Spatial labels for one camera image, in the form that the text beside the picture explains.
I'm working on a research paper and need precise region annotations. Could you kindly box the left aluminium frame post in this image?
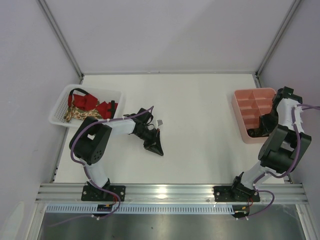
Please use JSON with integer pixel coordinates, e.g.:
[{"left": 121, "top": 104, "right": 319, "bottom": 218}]
[{"left": 36, "top": 0, "right": 84, "bottom": 82}]

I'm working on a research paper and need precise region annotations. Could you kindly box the aluminium mounting rail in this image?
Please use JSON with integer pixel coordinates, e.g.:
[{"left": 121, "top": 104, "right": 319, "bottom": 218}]
[{"left": 35, "top": 183, "right": 308, "bottom": 205}]

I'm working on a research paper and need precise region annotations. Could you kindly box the white slotted cable duct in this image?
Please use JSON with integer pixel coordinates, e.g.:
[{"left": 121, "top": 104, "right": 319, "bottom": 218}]
[{"left": 46, "top": 204, "right": 235, "bottom": 215}]

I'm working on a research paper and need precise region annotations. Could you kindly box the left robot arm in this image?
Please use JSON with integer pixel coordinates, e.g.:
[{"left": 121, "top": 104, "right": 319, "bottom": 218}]
[{"left": 69, "top": 107, "right": 164, "bottom": 201}]

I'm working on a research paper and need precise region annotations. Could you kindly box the aluminium frame post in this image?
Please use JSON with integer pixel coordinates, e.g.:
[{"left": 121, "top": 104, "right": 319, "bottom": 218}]
[
  {"left": 36, "top": 0, "right": 84, "bottom": 82},
  {"left": 255, "top": 0, "right": 304, "bottom": 79}
]

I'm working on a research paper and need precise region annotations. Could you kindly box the right aluminium frame post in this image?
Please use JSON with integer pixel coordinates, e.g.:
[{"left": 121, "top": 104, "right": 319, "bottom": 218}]
[{"left": 255, "top": 0, "right": 304, "bottom": 79}]

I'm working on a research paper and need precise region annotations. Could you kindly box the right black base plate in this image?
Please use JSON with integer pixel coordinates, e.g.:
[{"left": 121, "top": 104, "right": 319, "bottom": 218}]
[{"left": 213, "top": 185, "right": 260, "bottom": 203}]

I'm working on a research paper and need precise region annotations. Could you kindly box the red tie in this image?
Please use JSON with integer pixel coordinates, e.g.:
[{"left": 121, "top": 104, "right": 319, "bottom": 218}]
[{"left": 67, "top": 93, "right": 118, "bottom": 120}]

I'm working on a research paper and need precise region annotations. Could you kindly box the white plastic basket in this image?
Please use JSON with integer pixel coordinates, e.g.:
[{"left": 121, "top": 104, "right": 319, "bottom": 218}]
[{"left": 49, "top": 84, "right": 124, "bottom": 128}]

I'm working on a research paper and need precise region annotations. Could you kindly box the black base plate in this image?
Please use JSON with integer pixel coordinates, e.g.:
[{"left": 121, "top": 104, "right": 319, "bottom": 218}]
[
  {"left": 213, "top": 185, "right": 260, "bottom": 203},
  {"left": 81, "top": 184, "right": 126, "bottom": 202}
]

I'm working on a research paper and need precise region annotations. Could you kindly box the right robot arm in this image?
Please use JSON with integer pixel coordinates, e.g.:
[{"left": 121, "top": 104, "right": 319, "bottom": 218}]
[{"left": 230, "top": 86, "right": 312, "bottom": 202}]

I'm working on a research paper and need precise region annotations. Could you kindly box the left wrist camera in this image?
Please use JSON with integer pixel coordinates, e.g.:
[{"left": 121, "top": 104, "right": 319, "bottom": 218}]
[{"left": 156, "top": 119, "right": 163, "bottom": 126}]

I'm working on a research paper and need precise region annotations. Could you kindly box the beige floral tie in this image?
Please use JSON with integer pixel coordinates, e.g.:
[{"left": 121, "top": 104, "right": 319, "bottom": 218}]
[{"left": 63, "top": 107, "right": 102, "bottom": 123}]

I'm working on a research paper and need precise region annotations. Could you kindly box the pink divided organizer tray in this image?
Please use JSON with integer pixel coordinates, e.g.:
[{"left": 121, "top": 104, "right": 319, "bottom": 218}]
[{"left": 231, "top": 88, "right": 276, "bottom": 144}]

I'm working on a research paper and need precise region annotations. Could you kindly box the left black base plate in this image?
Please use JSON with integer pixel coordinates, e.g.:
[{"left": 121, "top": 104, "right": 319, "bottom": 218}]
[{"left": 81, "top": 184, "right": 126, "bottom": 202}]

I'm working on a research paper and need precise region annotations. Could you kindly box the dark brown patterned tie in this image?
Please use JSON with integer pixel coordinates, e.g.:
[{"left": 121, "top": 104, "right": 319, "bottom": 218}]
[{"left": 247, "top": 128, "right": 269, "bottom": 138}]

